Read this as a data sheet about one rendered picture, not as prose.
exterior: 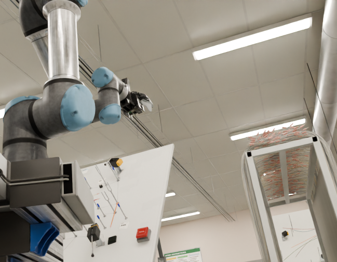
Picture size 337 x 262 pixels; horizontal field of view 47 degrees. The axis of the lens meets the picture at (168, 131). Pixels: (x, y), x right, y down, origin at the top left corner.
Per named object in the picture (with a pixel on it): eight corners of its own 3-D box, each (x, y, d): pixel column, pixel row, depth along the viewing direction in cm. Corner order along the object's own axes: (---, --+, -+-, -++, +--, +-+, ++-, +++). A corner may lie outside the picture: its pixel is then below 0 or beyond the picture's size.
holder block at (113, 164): (110, 170, 234) (104, 158, 230) (125, 169, 228) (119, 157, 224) (106, 174, 231) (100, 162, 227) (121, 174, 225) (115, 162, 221)
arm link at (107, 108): (98, 130, 140) (96, 103, 144) (126, 121, 136) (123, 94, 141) (85, 122, 133) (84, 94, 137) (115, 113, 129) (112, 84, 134)
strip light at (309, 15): (312, 17, 392) (310, 12, 395) (191, 53, 419) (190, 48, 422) (312, 27, 407) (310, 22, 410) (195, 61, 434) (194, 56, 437)
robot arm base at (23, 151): (46, 167, 99) (46, 131, 103) (-15, 173, 98) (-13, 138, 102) (58, 184, 113) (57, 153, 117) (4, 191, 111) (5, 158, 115)
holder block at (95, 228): (90, 242, 174) (86, 236, 172) (92, 234, 179) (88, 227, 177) (99, 239, 174) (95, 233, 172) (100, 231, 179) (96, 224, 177)
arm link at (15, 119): (23, 157, 116) (23, 117, 122) (60, 145, 112) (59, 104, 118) (-9, 145, 106) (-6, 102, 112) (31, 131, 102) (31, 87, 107)
